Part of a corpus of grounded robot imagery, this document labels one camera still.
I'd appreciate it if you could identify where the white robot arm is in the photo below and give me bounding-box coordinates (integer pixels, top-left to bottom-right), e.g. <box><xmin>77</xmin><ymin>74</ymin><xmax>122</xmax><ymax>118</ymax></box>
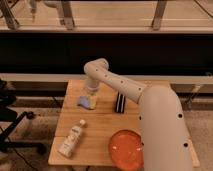
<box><xmin>84</xmin><ymin>58</ymin><xmax>193</xmax><ymax>171</ymax></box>

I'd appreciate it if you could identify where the light wooden table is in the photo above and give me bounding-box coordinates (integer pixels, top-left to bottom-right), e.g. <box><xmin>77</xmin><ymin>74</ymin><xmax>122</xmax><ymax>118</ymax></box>
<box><xmin>49</xmin><ymin>80</ymin><xmax>199</xmax><ymax>170</ymax></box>

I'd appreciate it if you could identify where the black white striped block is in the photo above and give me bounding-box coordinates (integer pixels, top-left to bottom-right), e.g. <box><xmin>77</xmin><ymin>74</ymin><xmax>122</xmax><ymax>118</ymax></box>
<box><xmin>115</xmin><ymin>93</ymin><xmax>126</xmax><ymax>113</ymax></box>

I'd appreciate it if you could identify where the white plastic bottle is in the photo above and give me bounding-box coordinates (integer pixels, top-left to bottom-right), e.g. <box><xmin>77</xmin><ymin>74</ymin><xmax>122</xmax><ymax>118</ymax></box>
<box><xmin>58</xmin><ymin>120</ymin><xmax>86</xmax><ymax>157</ymax></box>

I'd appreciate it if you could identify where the black office chair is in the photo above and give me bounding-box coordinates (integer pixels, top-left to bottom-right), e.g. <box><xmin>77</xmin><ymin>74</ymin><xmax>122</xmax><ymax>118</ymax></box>
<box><xmin>0</xmin><ymin>78</ymin><xmax>46</xmax><ymax>154</ymax></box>

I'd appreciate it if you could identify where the black cable on floor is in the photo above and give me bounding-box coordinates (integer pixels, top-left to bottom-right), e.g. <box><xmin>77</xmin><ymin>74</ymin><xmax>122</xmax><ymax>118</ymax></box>
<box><xmin>0</xmin><ymin>121</ymin><xmax>38</xmax><ymax>171</ymax></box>

